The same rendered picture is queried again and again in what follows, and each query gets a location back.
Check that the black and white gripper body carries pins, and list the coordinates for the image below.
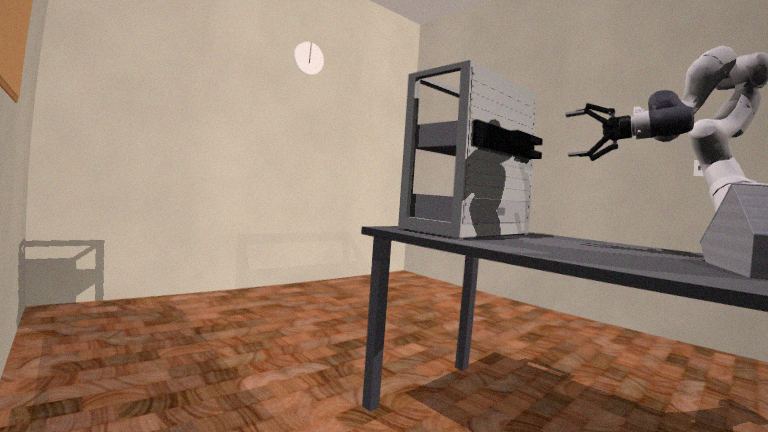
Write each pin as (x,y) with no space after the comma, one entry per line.
(622,131)

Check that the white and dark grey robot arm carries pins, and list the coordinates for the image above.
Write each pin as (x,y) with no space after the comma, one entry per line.
(709,139)

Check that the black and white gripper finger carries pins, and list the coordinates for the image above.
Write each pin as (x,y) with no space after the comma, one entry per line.
(590,153)
(609,111)

